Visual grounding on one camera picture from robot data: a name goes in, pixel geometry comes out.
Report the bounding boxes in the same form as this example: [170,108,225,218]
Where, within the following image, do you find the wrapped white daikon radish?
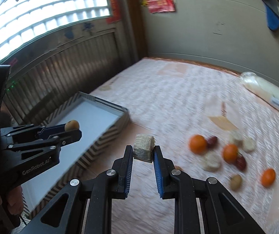
[240,72,279,111]

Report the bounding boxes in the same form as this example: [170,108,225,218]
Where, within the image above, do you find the red paper couplet strip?
[106,0,122,24]

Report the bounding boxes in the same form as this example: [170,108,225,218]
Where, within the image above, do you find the window with grille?
[0,0,111,61]

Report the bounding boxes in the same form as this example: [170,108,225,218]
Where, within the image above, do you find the dark red jujube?
[207,136,218,148]
[235,154,247,171]

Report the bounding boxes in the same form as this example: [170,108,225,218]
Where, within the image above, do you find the large brown longan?
[229,174,243,191]

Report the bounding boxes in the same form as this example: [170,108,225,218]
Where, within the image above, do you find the beige paper tag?
[208,101,238,131]

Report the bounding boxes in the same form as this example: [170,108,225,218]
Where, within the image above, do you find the chevron patterned tray box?
[22,92,131,219]

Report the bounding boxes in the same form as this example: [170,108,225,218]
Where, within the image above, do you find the blue object on wall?
[261,0,279,32]

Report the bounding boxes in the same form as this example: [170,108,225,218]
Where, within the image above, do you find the tangerine with stem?
[222,144,238,164]

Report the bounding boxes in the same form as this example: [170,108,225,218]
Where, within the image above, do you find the person's hand holding gripper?
[0,186,24,215]

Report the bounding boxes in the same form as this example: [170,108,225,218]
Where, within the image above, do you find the large orange tangerine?
[260,168,276,188]

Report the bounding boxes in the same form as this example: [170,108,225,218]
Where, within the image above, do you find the small tangerine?
[189,134,207,155]

